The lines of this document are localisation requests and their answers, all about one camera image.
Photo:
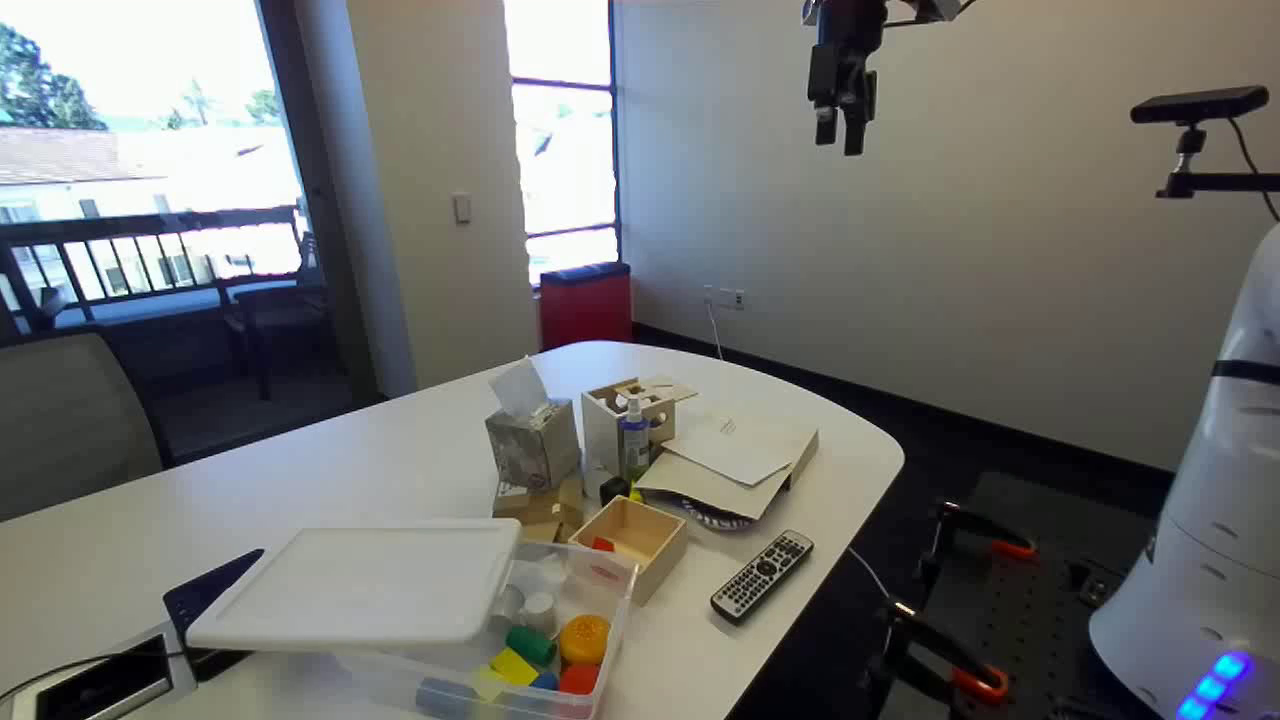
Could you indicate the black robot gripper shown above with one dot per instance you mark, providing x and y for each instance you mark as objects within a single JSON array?
[{"x": 837, "y": 75}]

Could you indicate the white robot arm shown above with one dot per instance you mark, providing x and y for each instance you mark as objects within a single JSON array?
[{"x": 1192, "y": 631}]

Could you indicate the white open carton box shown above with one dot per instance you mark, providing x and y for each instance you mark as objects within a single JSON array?
[{"x": 631, "y": 418}]

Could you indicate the tissue box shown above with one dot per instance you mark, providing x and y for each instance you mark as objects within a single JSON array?
[{"x": 534, "y": 435}]

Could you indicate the small wooden box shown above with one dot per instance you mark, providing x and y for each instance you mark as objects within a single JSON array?
[{"x": 642, "y": 535}]

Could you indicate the red block in box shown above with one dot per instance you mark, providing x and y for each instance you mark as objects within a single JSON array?
[{"x": 600, "y": 545}]

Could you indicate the green toy block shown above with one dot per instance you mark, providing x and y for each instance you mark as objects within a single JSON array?
[{"x": 534, "y": 647}]

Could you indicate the yellow toy block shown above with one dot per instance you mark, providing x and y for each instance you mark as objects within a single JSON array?
[{"x": 514, "y": 671}]

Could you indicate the red storage bin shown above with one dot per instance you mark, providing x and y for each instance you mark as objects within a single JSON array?
[{"x": 587, "y": 304}]

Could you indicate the flat cardboard sheets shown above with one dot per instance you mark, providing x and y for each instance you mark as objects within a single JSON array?
[{"x": 728, "y": 462}]

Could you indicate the black remote control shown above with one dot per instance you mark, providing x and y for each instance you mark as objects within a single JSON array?
[{"x": 742, "y": 594}]

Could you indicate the orange toy cylinder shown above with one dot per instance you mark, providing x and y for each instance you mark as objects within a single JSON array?
[{"x": 587, "y": 642}]

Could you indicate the clear plastic toy bin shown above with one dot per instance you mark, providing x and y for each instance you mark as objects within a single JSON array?
[{"x": 546, "y": 584}]

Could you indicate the dark outdoor chair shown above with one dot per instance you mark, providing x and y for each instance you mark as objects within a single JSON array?
[{"x": 274, "y": 300}]

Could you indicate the white plastic bin lid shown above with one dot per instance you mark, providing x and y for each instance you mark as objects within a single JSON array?
[{"x": 402, "y": 584}]

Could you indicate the grey office chair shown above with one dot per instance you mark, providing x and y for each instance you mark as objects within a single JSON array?
[{"x": 69, "y": 423}]

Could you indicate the black tablet device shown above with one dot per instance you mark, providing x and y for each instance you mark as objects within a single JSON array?
[{"x": 103, "y": 684}]

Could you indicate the black camera on mount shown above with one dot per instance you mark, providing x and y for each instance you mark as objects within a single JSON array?
[{"x": 1188, "y": 112}]

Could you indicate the white light switch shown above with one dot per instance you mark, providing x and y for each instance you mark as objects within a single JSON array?
[{"x": 462, "y": 209}]

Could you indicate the orange-handled clamp far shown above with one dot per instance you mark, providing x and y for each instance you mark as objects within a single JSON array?
[{"x": 949, "y": 520}]

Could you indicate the orange-handled clamp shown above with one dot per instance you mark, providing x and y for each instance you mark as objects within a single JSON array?
[
  {"x": 949, "y": 520},
  {"x": 938, "y": 663}
]

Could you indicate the orange-handled clamp near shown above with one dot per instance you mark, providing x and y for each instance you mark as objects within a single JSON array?
[{"x": 938, "y": 663}]

